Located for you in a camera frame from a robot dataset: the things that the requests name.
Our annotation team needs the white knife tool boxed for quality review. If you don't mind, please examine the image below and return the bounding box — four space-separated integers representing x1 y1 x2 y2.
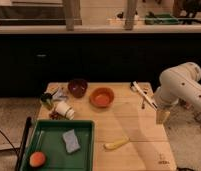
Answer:
130 81 157 110

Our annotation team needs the orange fruit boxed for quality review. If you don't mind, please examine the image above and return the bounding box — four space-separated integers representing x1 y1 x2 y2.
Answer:
29 151 46 167

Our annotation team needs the white paper cup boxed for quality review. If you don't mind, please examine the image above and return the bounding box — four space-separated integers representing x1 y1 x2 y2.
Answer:
55 101 75 120

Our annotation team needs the red orange bowl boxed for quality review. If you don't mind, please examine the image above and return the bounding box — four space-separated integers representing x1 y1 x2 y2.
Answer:
89 87 114 108

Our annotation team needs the crumpled grey wrapper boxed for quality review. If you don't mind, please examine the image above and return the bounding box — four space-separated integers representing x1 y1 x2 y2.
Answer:
52 88 68 101

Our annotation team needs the left wooden post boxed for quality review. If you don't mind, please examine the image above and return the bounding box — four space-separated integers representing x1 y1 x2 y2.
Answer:
62 0 82 31

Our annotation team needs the wooden post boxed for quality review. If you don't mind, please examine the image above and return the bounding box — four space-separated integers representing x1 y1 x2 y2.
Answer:
124 0 137 30
62 0 82 31

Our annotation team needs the blue grey sponge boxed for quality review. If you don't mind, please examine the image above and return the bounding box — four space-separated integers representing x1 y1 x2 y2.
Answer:
62 130 80 154

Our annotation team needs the right wooden post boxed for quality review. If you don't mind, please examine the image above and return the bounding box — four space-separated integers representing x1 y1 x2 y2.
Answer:
124 0 137 30

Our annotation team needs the small dark brown item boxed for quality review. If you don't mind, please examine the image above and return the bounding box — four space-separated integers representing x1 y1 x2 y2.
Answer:
49 111 62 120

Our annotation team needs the black bar beside tray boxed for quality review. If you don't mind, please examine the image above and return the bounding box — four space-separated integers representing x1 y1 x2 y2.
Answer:
15 117 32 171

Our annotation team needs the green mat in background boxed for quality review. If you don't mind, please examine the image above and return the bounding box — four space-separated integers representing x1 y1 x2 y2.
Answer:
145 12 179 25

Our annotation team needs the dark maroon bowl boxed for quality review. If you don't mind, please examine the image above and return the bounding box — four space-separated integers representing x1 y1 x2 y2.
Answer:
68 79 88 98

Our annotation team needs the yellow banana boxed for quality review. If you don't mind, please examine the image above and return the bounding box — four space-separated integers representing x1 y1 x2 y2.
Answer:
104 138 129 150

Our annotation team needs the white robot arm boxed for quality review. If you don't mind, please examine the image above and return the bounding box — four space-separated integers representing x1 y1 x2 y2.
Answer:
153 62 201 124

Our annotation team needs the green plastic tray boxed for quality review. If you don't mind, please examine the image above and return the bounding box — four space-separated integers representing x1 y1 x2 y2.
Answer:
20 120 95 171

